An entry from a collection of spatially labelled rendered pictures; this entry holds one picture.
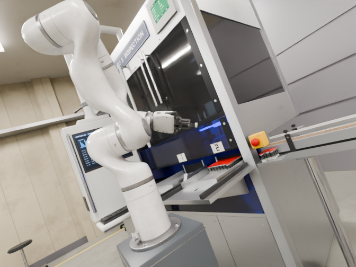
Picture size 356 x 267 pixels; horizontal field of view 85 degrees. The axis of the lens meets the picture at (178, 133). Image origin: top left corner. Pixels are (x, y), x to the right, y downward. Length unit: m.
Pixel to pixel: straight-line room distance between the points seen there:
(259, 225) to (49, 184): 3.82
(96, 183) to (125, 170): 0.99
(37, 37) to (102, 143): 0.36
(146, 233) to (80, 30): 0.65
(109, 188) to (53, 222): 2.87
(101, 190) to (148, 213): 1.01
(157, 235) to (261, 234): 0.76
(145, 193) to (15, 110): 4.21
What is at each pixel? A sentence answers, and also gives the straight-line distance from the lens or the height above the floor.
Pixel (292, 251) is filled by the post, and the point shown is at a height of 0.39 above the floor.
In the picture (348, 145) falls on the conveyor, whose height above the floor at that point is 0.86.
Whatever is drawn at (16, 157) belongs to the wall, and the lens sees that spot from 4.54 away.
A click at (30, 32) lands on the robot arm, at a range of 0.76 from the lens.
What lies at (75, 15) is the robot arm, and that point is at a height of 1.57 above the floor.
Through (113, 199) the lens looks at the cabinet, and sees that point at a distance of 1.68.
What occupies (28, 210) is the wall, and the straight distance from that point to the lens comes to 4.48.
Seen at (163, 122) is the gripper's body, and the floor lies 1.24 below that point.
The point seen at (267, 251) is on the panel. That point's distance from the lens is 1.39.
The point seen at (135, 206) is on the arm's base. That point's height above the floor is 0.99.
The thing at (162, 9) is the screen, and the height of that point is 1.94.
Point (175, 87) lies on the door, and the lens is 1.35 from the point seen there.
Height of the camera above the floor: 1.13
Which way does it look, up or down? 3 degrees up
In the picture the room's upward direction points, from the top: 21 degrees counter-clockwise
